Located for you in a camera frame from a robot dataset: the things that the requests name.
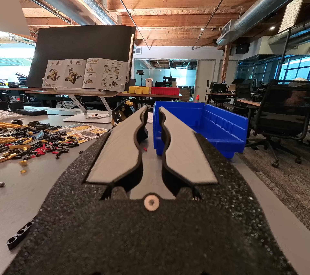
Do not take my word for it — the blue storage bin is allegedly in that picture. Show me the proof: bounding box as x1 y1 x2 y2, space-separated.
153 101 249 159

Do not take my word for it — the black office chair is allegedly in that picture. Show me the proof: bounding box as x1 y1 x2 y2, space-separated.
245 79 310 168

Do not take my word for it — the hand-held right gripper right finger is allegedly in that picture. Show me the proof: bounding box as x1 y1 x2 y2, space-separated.
159 106 218 195

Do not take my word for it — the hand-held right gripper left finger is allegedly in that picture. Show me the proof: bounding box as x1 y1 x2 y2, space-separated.
85 106 149 194

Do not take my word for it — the black flat case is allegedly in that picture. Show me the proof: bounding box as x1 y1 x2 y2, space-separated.
16 108 47 116

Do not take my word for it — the black three-hole toy beam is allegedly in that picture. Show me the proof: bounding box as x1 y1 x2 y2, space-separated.
7 221 35 250

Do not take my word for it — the toy sticker sheet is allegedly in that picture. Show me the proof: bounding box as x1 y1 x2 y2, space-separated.
52 122 108 145

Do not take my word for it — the long wooden table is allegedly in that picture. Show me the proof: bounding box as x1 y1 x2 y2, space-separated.
25 90 182 98

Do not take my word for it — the black board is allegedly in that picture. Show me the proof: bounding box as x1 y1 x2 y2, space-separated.
25 25 136 92

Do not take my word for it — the pile of toy building pieces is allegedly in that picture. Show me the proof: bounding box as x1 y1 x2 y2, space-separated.
0 119 84 160

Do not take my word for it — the white sign on pole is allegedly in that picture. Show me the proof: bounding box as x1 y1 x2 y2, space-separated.
276 0 306 82

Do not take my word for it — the white book stand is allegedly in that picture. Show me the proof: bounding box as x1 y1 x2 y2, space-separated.
43 78 125 123

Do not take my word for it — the red storage bin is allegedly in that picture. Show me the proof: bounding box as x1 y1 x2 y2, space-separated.
151 87 180 95

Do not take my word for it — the instruction booklet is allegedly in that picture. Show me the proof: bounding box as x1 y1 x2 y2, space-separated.
42 58 129 91

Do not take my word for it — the partly built toy vehicle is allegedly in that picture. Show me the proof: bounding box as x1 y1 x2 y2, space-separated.
111 100 149 140

